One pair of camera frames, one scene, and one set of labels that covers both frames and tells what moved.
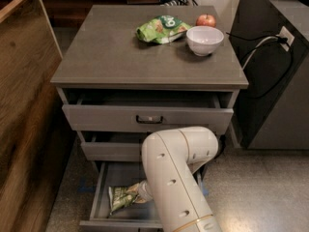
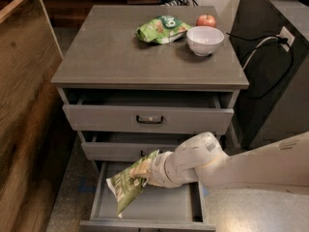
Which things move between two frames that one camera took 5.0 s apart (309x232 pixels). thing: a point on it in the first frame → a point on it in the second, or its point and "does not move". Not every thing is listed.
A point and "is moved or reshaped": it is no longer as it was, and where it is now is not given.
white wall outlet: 284,33 does not move
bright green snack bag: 161,29 does not move
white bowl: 204,40 does not move
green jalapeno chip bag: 120,196 is moved or reshaped
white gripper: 144,190 → 158,170
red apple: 204,19 does not move
